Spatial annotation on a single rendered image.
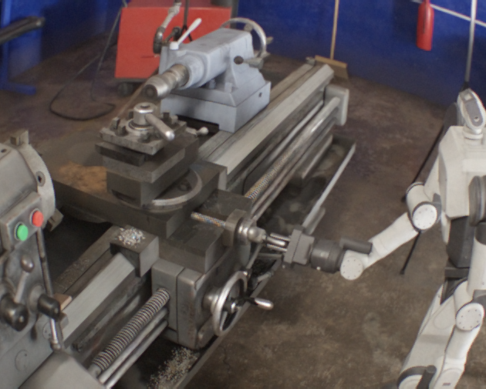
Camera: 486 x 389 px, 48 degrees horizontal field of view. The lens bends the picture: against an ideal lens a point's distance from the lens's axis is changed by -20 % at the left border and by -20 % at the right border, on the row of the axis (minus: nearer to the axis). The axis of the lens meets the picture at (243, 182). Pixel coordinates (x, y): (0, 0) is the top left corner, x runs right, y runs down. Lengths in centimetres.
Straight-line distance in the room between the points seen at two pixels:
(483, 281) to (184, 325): 92
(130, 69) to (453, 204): 378
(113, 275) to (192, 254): 23
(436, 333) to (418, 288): 153
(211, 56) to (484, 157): 121
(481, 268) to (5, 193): 98
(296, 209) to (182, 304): 116
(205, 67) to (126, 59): 265
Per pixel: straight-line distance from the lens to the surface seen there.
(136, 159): 162
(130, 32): 475
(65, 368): 136
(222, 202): 187
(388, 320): 289
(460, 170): 131
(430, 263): 335
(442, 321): 159
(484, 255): 126
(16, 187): 111
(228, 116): 234
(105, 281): 160
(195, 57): 221
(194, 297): 171
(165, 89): 203
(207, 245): 169
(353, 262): 171
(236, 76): 238
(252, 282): 204
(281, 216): 273
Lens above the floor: 183
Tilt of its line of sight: 29 degrees down
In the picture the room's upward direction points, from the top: 6 degrees clockwise
